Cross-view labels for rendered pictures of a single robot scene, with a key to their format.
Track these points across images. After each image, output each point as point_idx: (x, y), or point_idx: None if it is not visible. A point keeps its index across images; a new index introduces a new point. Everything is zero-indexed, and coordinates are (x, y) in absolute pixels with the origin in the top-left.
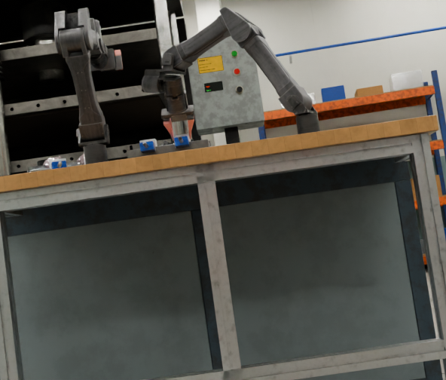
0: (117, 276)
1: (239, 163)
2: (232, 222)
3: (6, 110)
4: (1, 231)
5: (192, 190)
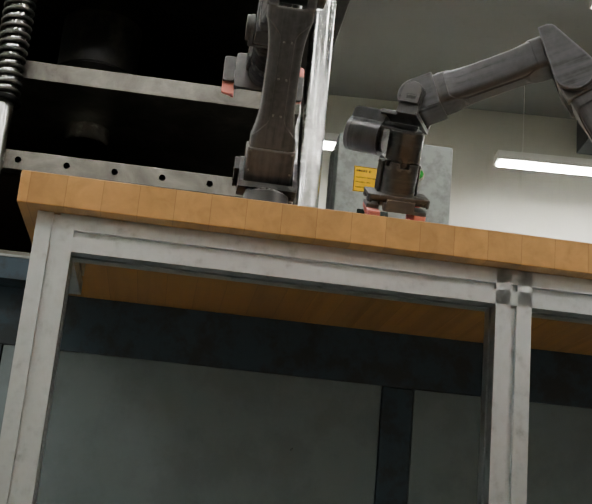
0: (209, 479)
1: (586, 286)
2: (456, 429)
3: (7, 158)
4: (63, 295)
5: (393, 348)
